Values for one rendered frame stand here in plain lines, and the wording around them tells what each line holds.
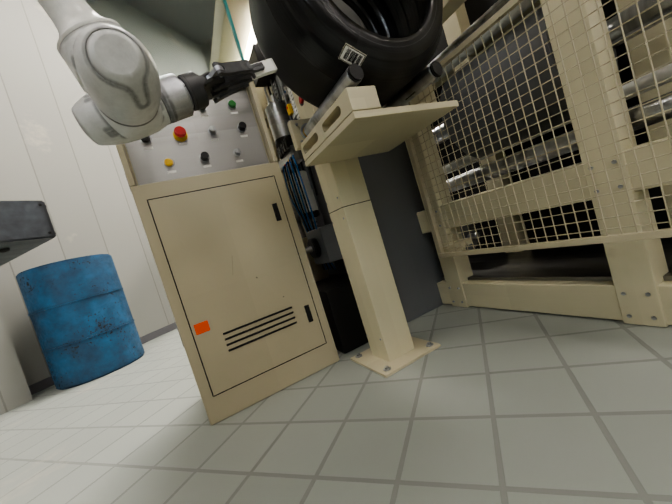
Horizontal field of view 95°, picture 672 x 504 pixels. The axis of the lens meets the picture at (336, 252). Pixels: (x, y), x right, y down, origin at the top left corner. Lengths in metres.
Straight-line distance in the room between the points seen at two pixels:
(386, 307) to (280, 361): 0.48
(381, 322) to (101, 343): 2.48
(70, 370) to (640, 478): 3.21
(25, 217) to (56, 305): 2.79
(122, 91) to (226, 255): 0.77
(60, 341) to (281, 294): 2.25
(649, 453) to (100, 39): 1.09
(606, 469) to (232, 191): 1.26
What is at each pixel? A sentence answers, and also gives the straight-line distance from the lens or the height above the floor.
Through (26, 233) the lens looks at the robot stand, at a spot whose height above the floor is 0.62.
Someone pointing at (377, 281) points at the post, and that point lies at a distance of 1.19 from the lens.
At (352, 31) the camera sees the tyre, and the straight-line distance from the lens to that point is 0.93.
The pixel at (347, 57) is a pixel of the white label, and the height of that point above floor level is 0.94.
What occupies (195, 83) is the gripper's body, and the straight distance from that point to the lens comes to 0.82.
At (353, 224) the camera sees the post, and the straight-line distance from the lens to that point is 1.15.
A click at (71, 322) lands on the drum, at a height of 0.49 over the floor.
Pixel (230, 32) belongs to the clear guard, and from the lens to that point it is 1.64.
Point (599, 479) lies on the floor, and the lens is 0.79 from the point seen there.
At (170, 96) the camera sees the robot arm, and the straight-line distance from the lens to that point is 0.79.
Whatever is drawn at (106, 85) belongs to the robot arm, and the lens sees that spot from 0.60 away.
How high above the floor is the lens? 0.53
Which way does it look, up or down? 3 degrees down
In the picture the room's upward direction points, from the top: 17 degrees counter-clockwise
